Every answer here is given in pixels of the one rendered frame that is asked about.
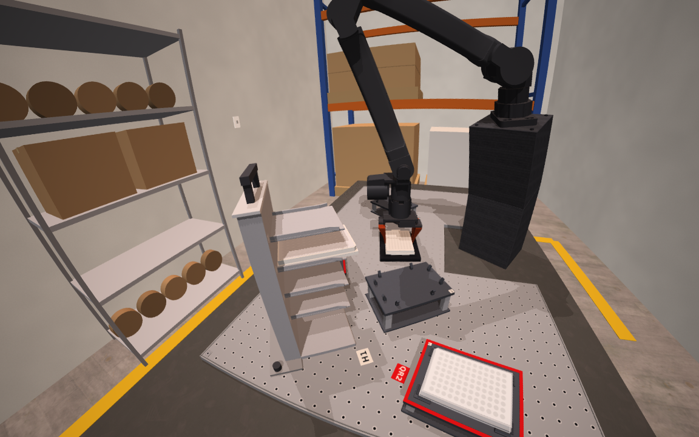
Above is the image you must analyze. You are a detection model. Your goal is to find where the dark grey flat nest with red border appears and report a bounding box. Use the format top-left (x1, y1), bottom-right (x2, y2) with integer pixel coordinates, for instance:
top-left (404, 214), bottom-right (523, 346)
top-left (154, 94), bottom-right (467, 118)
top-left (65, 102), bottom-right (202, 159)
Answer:
top-left (401, 339), bottom-right (524, 437)

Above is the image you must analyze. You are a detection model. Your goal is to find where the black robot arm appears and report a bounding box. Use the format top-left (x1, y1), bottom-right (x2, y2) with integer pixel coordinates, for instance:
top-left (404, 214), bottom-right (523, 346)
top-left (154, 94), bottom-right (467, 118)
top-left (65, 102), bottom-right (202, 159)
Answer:
top-left (326, 0), bottom-right (538, 215)

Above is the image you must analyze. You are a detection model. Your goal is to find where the grey shelf rack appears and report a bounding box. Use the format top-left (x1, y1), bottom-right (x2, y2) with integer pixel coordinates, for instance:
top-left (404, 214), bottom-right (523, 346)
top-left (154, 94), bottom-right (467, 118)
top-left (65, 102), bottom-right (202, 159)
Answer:
top-left (237, 184), bottom-right (356, 361)

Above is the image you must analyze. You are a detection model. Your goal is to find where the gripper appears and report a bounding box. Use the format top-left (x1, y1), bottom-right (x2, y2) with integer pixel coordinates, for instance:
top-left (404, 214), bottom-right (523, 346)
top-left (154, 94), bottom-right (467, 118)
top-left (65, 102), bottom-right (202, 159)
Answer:
top-left (379, 198), bottom-right (422, 244)

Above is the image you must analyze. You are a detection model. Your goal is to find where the white rectangular plate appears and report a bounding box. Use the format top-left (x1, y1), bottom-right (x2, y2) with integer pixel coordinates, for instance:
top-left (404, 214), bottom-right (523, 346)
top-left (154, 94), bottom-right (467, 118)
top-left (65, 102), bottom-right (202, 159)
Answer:
top-left (277, 225), bottom-right (359, 267)

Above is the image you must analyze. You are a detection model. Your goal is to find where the white microplate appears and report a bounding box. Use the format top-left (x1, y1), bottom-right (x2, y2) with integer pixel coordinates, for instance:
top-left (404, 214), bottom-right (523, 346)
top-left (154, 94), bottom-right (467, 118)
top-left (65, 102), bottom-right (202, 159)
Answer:
top-left (419, 348), bottom-right (513, 433)

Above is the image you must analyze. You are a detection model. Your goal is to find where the cream well plate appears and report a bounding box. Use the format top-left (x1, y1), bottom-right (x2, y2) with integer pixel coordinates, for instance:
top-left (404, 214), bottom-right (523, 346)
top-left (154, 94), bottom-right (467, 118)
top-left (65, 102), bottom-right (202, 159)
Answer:
top-left (385, 231), bottom-right (414, 255)

